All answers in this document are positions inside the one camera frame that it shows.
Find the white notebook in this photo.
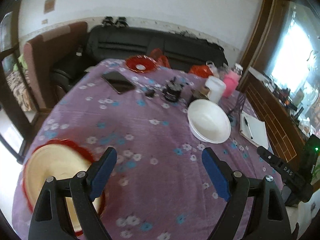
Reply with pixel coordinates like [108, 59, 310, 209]
[239, 112, 269, 148]

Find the black smartphone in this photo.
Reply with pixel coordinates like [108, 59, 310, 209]
[102, 71, 136, 95]

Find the cream ribbed bowl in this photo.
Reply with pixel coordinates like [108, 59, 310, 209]
[25, 144, 105, 233]

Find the black cylindrical motor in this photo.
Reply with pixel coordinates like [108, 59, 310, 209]
[162, 79, 183, 103]

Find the clear plastic container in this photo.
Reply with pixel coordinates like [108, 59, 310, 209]
[206, 60, 217, 76]

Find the black metal stand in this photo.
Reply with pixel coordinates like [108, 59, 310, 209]
[229, 92, 247, 115]

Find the red plastic bag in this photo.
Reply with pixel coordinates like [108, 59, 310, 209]
[150, 49, 171, 68]
[189, 65, 213, 78]

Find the red scalloped plate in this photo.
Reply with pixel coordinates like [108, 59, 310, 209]
[23, 139, 107, 235]
[125, 56, 156, 73]

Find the purple floral tablecloth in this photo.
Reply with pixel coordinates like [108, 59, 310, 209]
[11, 58, 288, 240]

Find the white plastic cup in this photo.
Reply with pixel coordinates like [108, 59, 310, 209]
[205, 76, 227, 104]

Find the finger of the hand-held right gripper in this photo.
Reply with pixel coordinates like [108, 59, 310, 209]
[257, 145, 314, 203]

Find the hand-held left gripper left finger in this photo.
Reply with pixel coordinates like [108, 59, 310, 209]
[28, 147, 117, 240]

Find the bright window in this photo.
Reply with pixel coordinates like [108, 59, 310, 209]
[265, 2, 320, 105]

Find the black pen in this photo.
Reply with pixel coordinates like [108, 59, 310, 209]
[244, 116, 253, 140]

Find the brown armchair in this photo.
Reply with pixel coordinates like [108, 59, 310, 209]
[24, 21, 88, 113]

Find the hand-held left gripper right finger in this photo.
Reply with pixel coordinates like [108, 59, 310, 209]
[202, 147, 292, 240]

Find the pink sleeved bottle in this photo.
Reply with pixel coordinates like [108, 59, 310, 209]
[223, 65, 243, 98]

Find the black leather sofa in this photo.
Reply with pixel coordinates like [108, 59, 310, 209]
[51, 26, 229, 90]

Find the brown wall plaque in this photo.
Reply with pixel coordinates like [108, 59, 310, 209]
[44, 0, 56, 13]

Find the white bowl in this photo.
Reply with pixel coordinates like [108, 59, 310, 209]
[187, 99, 231, 144]

